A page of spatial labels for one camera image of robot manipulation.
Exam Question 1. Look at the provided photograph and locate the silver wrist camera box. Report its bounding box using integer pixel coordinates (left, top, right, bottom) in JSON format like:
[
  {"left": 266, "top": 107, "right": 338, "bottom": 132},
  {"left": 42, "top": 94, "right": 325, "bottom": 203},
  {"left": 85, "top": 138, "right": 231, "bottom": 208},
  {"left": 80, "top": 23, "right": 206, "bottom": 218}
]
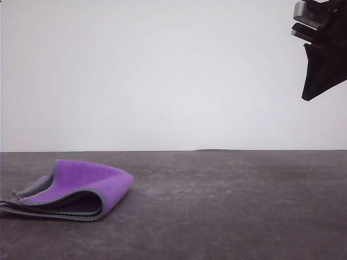
[{"left": 292, "top": 1, "right": 326, "bottom": 29}]

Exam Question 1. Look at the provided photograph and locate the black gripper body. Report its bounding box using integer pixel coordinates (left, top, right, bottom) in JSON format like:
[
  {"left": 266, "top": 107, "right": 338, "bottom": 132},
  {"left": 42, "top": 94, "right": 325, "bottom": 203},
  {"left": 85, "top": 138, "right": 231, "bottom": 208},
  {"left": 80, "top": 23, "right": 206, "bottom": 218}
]
[{"left": 290, "top": 0, "right": 347, "bottom": 59}]

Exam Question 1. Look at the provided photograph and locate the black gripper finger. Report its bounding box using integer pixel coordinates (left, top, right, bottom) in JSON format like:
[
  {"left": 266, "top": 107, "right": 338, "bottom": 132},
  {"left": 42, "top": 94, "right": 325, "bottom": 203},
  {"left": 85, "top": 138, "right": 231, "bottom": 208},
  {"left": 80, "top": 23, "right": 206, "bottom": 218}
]
[
  {"left": 300, "top": 43, "right": 332, "bottom": 102},
  {"left": 311, "top": 53, "right": 347, "bottom": 100}
]

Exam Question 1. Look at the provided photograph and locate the purple towel with grey hem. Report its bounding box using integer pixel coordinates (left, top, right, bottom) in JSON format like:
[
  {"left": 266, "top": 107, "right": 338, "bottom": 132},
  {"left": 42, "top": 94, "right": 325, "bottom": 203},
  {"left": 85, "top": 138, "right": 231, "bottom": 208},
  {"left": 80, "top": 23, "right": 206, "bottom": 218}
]
[{"left": 0, "top": 158, "right": 135, "bottom": 224}]

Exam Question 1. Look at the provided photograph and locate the grey table cloth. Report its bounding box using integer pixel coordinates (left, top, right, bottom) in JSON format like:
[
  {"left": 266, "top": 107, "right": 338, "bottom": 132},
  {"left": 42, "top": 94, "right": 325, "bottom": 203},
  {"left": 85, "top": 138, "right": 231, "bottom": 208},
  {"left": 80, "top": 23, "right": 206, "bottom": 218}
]
[{"left": 0, "top": 148, "right": 347, "bottom": 260}]

